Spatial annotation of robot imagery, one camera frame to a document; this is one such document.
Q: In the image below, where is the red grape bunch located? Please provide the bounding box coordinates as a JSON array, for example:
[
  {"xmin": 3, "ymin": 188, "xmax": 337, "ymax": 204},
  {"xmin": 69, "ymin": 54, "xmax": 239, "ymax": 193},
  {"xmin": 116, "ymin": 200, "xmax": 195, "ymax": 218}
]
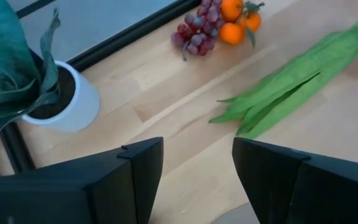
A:
[{"xmin": 170, "ymin": 0, "xmax": 226, "ymax": 62}]

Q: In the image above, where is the round grey placemat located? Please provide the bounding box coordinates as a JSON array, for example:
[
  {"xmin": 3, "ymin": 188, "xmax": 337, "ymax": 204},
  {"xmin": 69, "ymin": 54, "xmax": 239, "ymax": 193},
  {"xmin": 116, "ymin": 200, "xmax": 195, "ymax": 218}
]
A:
[{"xmin": 211, "ymin": 202, "xmax": 260, "ymax": 224}]

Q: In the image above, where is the green plant in white pot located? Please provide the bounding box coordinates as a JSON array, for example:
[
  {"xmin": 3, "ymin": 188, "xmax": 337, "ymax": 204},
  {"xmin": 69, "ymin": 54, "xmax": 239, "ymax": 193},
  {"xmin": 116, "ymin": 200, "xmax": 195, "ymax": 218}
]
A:
[{"xmin": 0, "ymin": 0, "xmax": 101, "ymax": 134}]

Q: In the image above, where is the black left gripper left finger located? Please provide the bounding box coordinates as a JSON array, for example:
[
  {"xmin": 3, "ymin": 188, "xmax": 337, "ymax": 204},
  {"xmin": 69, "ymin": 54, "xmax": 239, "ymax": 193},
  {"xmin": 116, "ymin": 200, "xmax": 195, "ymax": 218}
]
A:
[{"xmin": 0, "ymin": 136, "xmax": 165, "ymax": 224}]

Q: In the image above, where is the tangerine cluster with leaves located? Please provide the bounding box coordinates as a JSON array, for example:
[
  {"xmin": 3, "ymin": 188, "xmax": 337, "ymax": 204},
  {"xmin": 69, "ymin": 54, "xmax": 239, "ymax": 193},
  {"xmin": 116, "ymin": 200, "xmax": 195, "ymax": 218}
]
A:
[{"xmin": 218, "ymin": 0, "xmax": 265, "ymax": 49}]

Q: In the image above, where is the green toy corn husk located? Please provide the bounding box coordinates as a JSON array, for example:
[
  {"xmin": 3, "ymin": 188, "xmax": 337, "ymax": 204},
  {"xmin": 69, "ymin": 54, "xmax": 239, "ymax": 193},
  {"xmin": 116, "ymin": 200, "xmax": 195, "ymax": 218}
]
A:
[{"xmin": 208, "ymin": 19, "xmax": 358, "ymax": 140}]

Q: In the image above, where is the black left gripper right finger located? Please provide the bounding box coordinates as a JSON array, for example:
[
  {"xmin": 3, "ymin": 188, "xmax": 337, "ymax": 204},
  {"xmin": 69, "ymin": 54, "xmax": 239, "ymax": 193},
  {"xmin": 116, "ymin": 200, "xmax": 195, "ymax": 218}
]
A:
[{"xmin": 231, "ymin": 136, "xmax": 358, "ymax": 224}]

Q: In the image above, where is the black metal table frame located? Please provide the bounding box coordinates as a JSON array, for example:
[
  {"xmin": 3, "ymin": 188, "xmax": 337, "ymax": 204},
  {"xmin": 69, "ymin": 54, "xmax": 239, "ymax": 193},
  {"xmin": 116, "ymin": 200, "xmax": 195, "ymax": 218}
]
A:
[{"xmin": 0, "ymin": 0, "xmax": 202, "ymax": 178}]

